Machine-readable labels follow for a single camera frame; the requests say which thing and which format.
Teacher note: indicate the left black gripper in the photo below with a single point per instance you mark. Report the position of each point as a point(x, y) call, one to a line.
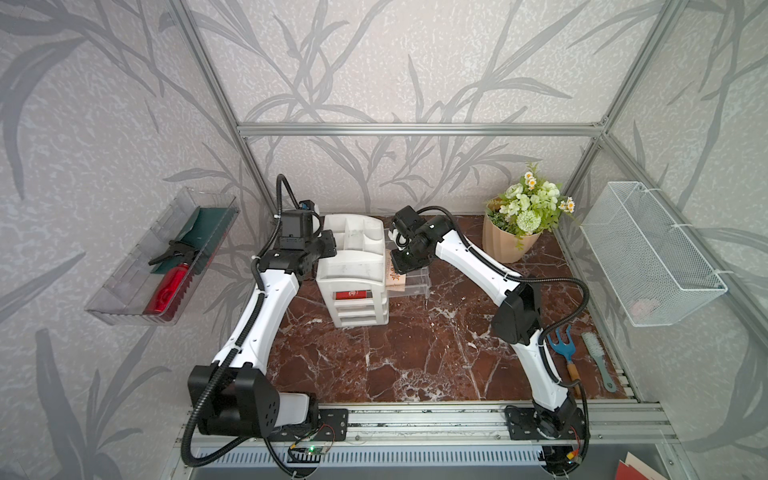
point(328, 238)

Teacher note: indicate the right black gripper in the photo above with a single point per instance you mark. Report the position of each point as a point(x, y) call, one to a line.
point(402, 268)

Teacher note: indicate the clear plastic drawer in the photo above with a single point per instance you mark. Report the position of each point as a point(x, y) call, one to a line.
point(418, 284)

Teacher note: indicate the pink postcard red characters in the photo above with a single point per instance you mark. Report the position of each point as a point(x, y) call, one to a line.
point(394, 281)

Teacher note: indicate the white plastic drawer organizer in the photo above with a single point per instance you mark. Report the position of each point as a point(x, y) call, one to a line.
point(358, 265)

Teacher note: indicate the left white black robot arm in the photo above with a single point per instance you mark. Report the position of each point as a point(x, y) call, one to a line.
point(232, 398)

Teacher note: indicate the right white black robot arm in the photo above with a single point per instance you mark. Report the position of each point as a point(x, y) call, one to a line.
point(430, 233)

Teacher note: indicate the red item in lower drawer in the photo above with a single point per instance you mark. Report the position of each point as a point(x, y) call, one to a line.
point(352, 295)

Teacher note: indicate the potted white flower plant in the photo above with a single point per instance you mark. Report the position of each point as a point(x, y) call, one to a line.
point(517, 217)

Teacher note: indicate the green card in bin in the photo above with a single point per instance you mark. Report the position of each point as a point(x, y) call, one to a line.
point(203, 230)

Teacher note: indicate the black clamp in bin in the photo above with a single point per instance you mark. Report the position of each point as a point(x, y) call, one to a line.
point(176, 249)

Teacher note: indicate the red brush in bin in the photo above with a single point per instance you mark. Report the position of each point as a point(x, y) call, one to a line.
point(167, 289)

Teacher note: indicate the blue garden hand rake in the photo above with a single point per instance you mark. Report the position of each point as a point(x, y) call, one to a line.
point(564, 345)

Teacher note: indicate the green circuit board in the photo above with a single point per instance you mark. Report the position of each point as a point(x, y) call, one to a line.
point(308, 453)

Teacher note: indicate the red paper at corner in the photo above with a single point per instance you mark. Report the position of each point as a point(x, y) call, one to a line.
point(632, 468)

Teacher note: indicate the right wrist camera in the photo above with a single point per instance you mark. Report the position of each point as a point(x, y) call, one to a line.
point(406, 222)

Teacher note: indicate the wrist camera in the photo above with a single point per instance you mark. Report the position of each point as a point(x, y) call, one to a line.
point(406, 222)
point(313, 222)

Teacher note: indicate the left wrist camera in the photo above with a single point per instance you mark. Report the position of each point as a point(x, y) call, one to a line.
point(313, 222)

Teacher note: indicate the clear plastic wall bin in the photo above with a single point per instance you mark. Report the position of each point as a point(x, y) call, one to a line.
point(153, 284)

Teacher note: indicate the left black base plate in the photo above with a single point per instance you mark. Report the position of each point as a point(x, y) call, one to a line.
point(327, 424)

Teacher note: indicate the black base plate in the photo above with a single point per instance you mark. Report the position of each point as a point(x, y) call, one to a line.
point(327, 424)
point(524, 423)

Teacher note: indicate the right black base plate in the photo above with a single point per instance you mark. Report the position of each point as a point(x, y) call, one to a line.
point(524, 423)

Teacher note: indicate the white wire mesh basket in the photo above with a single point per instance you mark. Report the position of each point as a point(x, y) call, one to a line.
point(657, 273)

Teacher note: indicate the aluminium front rail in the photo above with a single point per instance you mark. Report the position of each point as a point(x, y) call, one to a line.
point(482, 423)

